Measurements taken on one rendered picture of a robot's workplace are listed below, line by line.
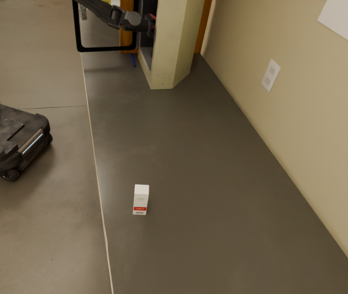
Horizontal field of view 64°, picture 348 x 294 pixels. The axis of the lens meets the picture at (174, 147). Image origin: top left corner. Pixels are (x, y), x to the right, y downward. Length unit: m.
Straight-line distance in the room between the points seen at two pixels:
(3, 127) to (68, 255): 1.01
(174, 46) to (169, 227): 0.78
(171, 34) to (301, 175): 0.77
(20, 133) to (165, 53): 1.32
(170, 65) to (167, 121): 0.28
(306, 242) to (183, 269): 0.41
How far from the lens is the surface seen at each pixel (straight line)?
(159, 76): 1.35
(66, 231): 1.95
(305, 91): 1.10
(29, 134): 2.22
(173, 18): 1.24
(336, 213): 1.08
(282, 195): 1.08
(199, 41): 1.77
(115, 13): 1.35
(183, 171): 1.00
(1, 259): 1.96
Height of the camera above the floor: 1.69
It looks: 44 degrees down
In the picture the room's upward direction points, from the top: 12 degrees clockwise
